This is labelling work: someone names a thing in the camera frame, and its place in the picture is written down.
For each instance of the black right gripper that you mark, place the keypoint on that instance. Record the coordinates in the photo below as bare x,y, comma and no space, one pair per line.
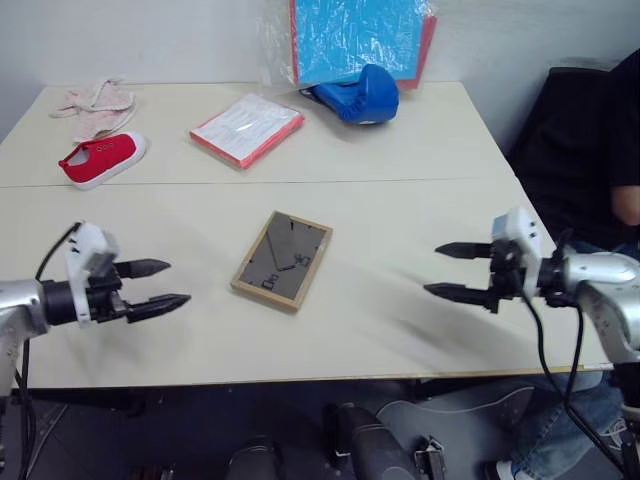
507,275

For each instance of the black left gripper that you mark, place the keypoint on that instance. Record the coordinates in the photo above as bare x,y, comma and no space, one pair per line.
107,300

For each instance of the person's bare forearm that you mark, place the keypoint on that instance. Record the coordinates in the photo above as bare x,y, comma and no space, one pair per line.
629,205

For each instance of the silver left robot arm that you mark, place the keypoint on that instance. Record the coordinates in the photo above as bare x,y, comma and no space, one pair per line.
20,305

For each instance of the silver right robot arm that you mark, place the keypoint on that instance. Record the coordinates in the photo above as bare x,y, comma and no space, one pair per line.
605,285

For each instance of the red canvas shoe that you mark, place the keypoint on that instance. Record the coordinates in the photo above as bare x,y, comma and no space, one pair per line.
100,160

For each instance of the grey curved panel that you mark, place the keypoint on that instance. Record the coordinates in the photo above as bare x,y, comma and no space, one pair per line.
450,410

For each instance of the red paper pack in plastic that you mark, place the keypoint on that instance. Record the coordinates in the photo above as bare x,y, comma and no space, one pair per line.
245,127

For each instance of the pink cloth garment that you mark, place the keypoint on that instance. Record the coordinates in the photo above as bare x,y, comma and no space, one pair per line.
105,107

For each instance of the large dark rounded shape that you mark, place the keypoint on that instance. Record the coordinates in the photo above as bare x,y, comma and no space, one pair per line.
372,445

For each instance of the blue boxing glove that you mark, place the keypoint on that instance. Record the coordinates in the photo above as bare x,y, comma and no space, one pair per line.
370,95

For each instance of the small dark rounded shape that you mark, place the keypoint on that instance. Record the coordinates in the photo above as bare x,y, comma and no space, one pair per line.
252,460

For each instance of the person in black shirt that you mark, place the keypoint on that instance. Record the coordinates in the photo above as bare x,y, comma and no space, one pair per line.
627,125

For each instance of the blue sheet pack in plastic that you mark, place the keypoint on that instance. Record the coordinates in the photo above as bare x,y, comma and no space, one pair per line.
350,35

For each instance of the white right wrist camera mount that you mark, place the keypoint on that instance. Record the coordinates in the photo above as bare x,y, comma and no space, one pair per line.
525,235

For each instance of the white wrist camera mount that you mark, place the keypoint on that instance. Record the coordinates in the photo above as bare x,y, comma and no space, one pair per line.
525,235
82,250

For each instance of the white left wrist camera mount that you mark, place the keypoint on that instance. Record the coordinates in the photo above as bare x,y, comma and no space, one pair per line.
82,250

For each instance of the wooden framed picture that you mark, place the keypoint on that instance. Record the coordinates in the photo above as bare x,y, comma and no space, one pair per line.
280,260

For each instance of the black metal bracket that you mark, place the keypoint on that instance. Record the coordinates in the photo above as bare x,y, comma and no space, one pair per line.
429,457

